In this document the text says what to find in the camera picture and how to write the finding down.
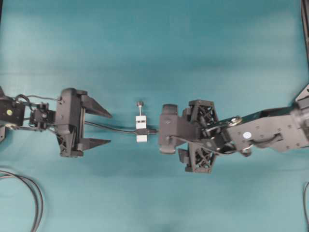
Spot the black frame bar top right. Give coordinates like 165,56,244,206
301,0,309,50

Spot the black loose cable loop left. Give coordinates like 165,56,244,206
0,170,44,232

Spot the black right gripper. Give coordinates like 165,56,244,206
178,100,218,174

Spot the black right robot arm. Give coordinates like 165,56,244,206
178,86,309,173

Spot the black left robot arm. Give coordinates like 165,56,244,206
0,88,111,158

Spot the white clamp fixture with screw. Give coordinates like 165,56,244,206
135,101,148,143

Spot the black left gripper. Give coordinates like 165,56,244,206
55,88,112,158

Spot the black female USB connector cable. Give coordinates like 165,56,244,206
84,120,149,136

